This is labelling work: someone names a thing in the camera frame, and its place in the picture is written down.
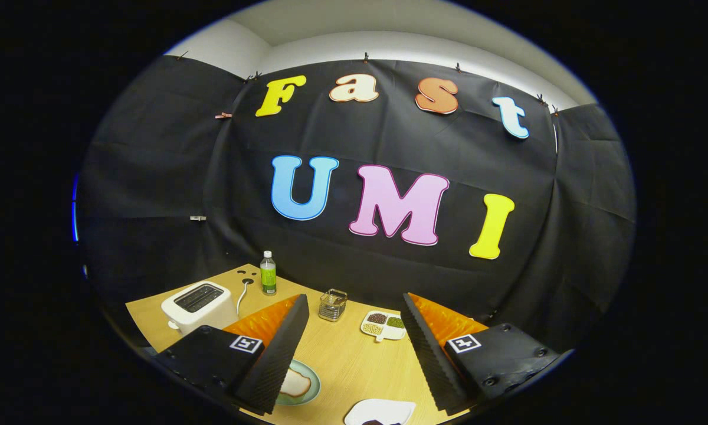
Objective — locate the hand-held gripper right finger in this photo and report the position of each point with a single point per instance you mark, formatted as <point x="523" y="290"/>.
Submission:
<point x="428" y="354"/>

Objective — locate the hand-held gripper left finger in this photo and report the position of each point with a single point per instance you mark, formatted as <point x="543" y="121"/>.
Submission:
<point x="283" y="348"/>

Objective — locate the plain toast bread slice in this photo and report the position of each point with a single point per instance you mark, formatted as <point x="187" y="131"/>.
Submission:
<point x="296" y="383"/>

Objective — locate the pale green round plate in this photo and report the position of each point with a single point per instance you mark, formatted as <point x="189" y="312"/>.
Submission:
<point x="314" y="378"/>

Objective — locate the white divided bean dish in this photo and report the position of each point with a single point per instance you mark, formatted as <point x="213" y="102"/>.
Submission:
<point x="383" y="332"/>

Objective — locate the green label plastic bottle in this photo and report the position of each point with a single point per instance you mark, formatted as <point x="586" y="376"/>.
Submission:
<point x="268" y="280"/>

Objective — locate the white squarish plate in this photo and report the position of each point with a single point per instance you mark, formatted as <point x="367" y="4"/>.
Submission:
<point x="383" y="408"/>

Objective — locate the black backdrop cloth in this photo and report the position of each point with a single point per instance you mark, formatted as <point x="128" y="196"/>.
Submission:
<point x="389" y="283"/>

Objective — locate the dark red food piece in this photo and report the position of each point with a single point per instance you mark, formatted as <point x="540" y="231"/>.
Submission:
<point x="380" y="422"/>

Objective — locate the white toaster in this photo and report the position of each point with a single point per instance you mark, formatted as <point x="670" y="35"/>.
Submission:
<point x="180" y="316"/>

